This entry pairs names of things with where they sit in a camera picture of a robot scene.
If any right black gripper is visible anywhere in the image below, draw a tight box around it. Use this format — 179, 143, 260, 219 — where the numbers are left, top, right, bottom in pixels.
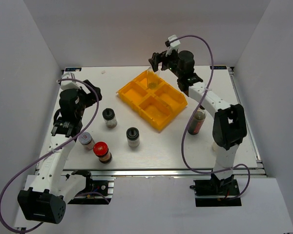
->
148, 47, 183, 78

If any clear oil bottle gold spout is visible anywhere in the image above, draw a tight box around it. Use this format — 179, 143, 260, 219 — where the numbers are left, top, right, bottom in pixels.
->
146, 67, 160, 90

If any black-cap white spice jar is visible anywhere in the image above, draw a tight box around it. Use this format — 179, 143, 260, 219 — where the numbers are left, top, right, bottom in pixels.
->
126, 127, 140, 148

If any dark sauce bottle black cap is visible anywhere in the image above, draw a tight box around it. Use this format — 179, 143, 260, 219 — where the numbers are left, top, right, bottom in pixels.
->
188, 108, 206, 135

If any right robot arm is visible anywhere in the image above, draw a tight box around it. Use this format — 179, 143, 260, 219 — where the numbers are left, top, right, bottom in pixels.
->
148, 50, 247, 195

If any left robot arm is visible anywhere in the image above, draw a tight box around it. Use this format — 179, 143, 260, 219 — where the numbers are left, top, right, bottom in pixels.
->
17, 80, 102, 224

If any black-cap spice jar left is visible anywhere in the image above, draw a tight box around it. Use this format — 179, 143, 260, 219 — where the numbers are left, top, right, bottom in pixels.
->
102, 108, 117, 128

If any left xdof label sticker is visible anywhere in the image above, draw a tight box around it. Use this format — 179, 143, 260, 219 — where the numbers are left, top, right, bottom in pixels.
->
64, 67, 82, 72

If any xdof label sticker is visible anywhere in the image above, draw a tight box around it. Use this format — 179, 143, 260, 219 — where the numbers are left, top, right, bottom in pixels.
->
64, 67, 82, 72
210, 65, 227, 70

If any grey-lid small spice jar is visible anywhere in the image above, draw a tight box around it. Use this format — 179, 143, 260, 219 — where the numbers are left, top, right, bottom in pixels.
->
78, 132, 95, 150

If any yellow four-compartment bin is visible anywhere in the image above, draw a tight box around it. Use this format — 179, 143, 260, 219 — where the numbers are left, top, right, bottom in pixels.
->
117, 70, 188, 132

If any red-lid spice jar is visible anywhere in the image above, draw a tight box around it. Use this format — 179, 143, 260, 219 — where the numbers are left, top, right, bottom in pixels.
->
93, 141, 112, 164

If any right xdof label sticker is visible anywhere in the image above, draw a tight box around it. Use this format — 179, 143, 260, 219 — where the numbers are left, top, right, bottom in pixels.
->
210, 65, 227, 70

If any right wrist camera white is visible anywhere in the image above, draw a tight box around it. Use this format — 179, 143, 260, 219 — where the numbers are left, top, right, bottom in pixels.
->
165, 35, 181, 57

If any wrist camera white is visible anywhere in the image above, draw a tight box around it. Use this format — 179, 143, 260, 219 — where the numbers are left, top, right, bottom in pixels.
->
57, 72, 80, 91
165, 35, 181, 57

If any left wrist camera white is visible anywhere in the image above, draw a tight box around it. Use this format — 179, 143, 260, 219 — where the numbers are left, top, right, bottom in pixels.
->
57, 72, 80, 91

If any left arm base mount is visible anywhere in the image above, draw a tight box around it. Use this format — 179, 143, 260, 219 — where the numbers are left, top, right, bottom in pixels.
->
65, 170, 114, 205

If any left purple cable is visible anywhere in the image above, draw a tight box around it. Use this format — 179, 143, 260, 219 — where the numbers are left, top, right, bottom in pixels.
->
0, 78, 101, 233

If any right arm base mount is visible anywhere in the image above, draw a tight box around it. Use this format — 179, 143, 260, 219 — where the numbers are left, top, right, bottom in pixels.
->
189, 179, 242, 207

